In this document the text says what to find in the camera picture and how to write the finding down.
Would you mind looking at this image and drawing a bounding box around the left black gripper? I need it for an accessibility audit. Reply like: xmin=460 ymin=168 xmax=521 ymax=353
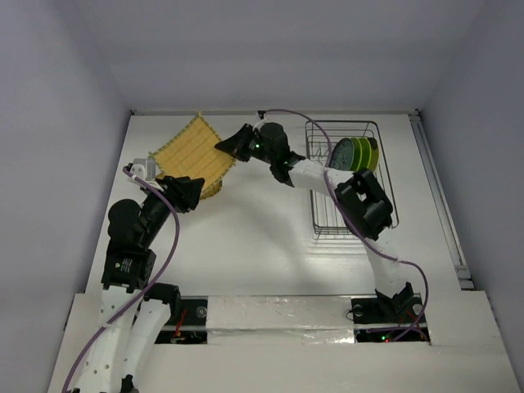
xmin=140 ymin=174 xmax=203 ymax=245

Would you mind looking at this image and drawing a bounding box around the rounded bamboo tray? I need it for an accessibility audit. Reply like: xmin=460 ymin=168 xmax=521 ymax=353
xmin=156 ymin=172 xmax=223 ymax=201

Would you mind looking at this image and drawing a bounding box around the square bamboo tray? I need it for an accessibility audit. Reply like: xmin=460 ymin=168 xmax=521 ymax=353
xmin=149 ymin=113 xmax=236 ymax=191

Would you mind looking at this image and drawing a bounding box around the blue patterned plate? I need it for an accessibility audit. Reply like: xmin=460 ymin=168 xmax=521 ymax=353
xmin=328 ymin=138 xmax=354 ymax=171

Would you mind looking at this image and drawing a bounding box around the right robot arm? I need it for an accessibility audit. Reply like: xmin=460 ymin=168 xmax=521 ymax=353
xmin=215 ymin=122 xmax=413 ymax=324

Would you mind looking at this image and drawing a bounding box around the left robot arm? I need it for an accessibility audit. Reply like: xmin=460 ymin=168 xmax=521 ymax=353
xmin=62 ymin=176 xmax=205 ymax=392

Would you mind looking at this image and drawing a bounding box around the green plate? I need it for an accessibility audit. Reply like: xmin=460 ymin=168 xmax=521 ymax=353
xmin=350 ymin=138 xmax=368 ymax=171
xmin=361 ymin=137 xmax=380 ymax=172

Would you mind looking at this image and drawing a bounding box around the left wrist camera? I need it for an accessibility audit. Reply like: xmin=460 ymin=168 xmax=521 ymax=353
xmin=125 ymin=158 xmax=158 ymax=183

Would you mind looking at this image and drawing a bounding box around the black wire dish rack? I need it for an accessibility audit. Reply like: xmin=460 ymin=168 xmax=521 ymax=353
xmin=305 ymin=120 xmax=400 ymax=238

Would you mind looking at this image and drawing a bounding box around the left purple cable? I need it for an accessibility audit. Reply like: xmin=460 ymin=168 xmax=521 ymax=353
xmin=55 ymin=168 xmax=181 ymax=393

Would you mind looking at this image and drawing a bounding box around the purple cable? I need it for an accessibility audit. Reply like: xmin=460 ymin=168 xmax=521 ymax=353
xmin=55 ymin=168 xmax=181 ymax=393
xmin=255 ymin=108 xmax=430 ymax=343

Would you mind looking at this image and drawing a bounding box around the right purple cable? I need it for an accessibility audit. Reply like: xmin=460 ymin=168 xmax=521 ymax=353
xmin=255 ymin=108 xmax=430 ymax=343

